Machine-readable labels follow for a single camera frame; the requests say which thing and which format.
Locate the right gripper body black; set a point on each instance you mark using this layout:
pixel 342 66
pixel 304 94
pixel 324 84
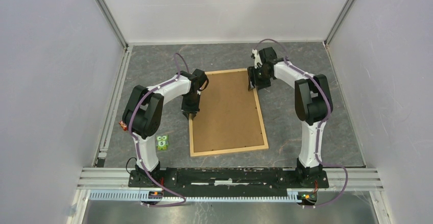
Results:
pixel 260 79

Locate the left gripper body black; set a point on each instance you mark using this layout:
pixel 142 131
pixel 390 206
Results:
pixel 190 102

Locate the wooden picture frame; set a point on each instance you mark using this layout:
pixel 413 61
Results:
pixel 226 151

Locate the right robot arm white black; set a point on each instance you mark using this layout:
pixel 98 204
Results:
pixel 312 105

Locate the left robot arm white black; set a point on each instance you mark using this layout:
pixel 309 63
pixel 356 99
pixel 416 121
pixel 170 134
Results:
pixel 143 112

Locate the green owl number toy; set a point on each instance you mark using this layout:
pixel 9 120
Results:
pixel 162 142

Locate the red small toy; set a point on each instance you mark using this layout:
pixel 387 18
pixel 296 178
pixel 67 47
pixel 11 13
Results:
pixel 123 125

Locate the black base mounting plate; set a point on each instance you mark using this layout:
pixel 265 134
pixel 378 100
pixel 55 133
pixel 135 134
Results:
pixel 228 182

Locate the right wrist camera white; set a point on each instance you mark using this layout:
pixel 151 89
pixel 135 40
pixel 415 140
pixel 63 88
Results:
pixel 257 59

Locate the toothed aluminium rail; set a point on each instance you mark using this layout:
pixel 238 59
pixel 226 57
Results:
pixel 145 196

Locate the right aluminium corner post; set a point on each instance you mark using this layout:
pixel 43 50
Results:
pixel 338 22

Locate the aluminium corner post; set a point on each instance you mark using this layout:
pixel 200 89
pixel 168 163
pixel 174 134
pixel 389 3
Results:
pixel 112 22
pixel 338 22

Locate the left aluminium corner post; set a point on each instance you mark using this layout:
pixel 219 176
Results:
pixel 112 22

